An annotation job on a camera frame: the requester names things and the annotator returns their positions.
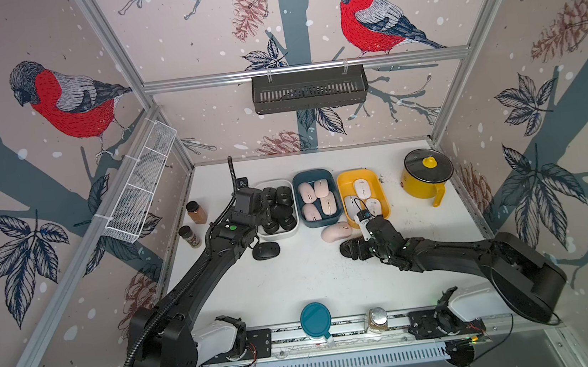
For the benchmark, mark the white mouse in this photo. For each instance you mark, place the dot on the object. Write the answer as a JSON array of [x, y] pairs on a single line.
[[374, 206], [362, 189], [352, 207]]

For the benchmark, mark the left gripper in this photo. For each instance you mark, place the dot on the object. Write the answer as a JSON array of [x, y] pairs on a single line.
[[264, 213]]

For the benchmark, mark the pink mouse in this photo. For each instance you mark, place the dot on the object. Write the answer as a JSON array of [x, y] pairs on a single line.
[[307, 193], [329, 205], [311, 213], [337, 232], [321, 188]]

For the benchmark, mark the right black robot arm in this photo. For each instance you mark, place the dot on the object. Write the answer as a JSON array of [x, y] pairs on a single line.
[[529, 283]]

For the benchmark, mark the pink mouse top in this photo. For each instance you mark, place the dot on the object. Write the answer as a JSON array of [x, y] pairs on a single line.
[[337, 232]]

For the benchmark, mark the teal round lid container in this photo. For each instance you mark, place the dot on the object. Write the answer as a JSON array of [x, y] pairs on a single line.
[[315, 320]]

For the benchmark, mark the dark spice bottle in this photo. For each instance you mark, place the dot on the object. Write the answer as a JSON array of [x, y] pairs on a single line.
[[187, 234]]

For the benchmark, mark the white storage box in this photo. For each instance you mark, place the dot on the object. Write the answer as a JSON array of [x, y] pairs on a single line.
[[281, 233]]

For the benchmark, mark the small glass jar silver lid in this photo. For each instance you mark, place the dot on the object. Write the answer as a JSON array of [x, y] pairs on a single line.
[[377, 321]]

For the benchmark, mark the teal storage box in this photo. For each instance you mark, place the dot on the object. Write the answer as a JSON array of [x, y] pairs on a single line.
[[311, 176]]

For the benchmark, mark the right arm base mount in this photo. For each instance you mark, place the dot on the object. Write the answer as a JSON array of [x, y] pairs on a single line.
[[439, 321]]

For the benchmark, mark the yellow storage box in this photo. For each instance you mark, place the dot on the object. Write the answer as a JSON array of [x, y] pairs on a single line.
[[345, 183]]

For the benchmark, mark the brown spice bottle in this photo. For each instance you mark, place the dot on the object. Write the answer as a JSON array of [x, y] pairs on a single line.
[[196, 213]]

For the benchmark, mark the yellow pot with black lid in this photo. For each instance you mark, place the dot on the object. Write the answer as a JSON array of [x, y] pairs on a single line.
[[425, 174]]

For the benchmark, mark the black hanging wire basket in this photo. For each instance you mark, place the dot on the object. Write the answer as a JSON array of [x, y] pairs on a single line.
[[328, 87]]

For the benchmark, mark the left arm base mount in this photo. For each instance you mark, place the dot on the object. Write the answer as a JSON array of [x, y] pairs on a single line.
[[228, 339]]

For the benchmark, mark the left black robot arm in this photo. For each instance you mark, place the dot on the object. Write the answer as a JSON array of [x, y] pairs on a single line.
[[161, 336]]

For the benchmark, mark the white wire mesh shelf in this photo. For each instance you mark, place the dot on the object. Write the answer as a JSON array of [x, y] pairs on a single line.
[[127, 221]]

